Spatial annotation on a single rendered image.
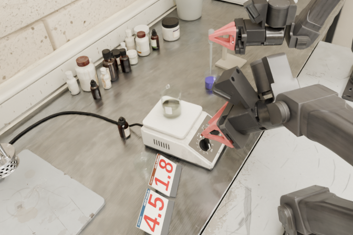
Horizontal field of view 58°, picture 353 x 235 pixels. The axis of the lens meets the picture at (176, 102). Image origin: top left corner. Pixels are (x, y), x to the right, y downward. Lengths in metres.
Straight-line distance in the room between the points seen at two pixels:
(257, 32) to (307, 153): 0.34
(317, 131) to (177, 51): 0.81
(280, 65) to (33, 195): 0.62
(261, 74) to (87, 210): 0.48
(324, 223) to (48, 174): 0.62
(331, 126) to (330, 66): 0.75
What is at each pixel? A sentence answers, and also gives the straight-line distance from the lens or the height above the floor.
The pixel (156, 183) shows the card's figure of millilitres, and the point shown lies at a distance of 0.75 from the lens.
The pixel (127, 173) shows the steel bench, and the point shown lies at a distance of 0.82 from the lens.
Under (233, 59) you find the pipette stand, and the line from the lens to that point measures 1.15.
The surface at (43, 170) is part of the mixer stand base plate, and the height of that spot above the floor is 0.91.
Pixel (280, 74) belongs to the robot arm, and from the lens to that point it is 0.57.
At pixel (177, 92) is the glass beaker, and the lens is 0.79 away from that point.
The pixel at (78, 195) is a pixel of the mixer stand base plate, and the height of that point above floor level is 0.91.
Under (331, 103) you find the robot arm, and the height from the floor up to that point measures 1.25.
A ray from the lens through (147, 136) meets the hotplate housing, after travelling 0.82.
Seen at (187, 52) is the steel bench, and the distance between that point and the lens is 1.20.
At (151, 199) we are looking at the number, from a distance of 0.73.
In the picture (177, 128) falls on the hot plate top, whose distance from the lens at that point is 0.78.
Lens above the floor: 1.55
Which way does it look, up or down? 42 degrees down
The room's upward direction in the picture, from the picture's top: 4 degrees counter-clockwise
